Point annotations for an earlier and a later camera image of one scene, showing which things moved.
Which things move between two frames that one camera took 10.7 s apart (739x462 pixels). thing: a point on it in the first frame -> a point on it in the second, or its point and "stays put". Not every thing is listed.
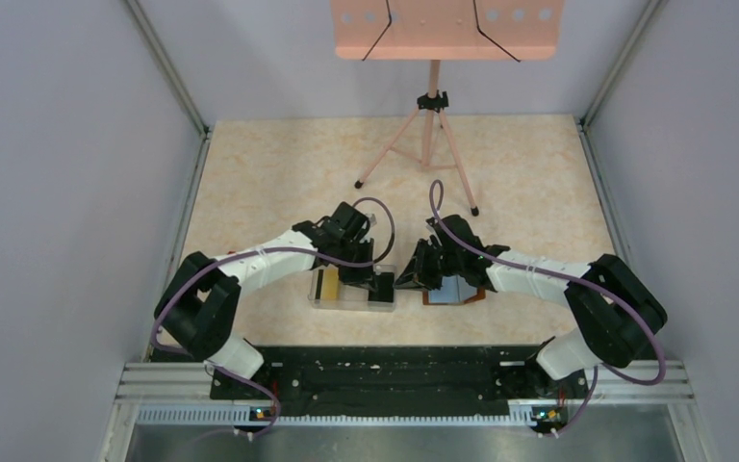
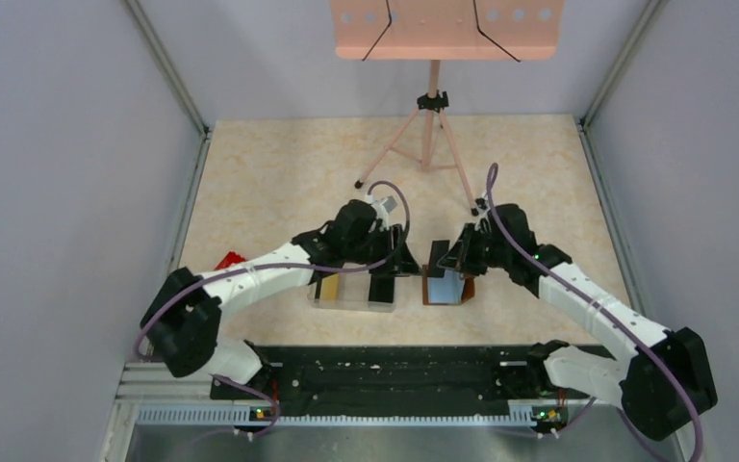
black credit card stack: [384, 292] stays put
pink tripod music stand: [442, 30] stays put
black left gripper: [363, 277] -> [398, 261]
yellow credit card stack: [330, 286] stays put
